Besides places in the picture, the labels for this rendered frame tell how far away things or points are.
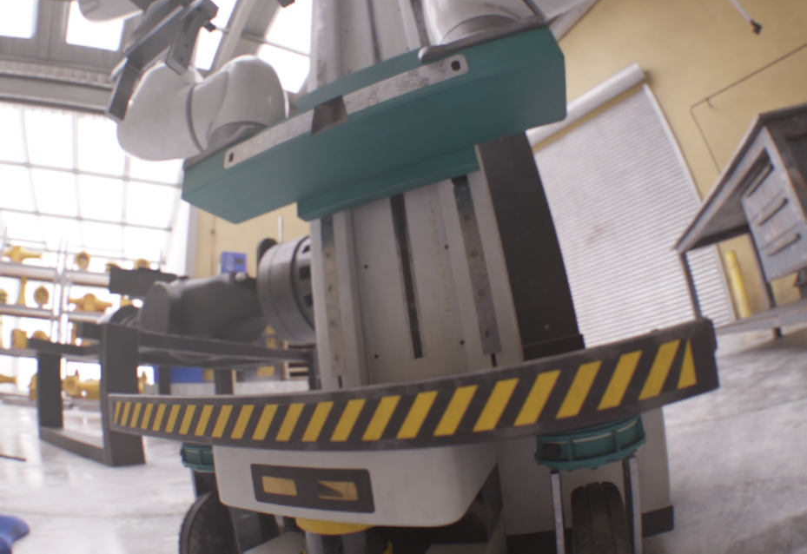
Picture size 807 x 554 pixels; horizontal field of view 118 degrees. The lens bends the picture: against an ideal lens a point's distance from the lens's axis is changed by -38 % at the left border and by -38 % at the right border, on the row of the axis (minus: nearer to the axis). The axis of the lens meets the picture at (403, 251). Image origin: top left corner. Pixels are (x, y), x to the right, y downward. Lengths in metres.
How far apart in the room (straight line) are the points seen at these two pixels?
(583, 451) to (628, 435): 0.04
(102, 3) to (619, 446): 0.91
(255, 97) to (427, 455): 0.65
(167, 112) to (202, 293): 1.79
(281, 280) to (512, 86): 1.52
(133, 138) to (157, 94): 0.10
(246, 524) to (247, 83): 0.74
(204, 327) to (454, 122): 2.10
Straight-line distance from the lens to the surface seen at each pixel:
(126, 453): 1.91
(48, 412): 2.88
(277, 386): 4.34
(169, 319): 2.57
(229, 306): 2.34
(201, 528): 0.57
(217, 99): 0.79
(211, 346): 2.34
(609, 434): 0.36
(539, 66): 0.53
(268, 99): 0.77
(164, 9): 0.59
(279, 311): 1.91
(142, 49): 0.61
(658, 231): 6.58
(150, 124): 0.85
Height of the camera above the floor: 0.32
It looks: 19 degrees up
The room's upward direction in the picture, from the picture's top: 8 degrees counter-clockwise
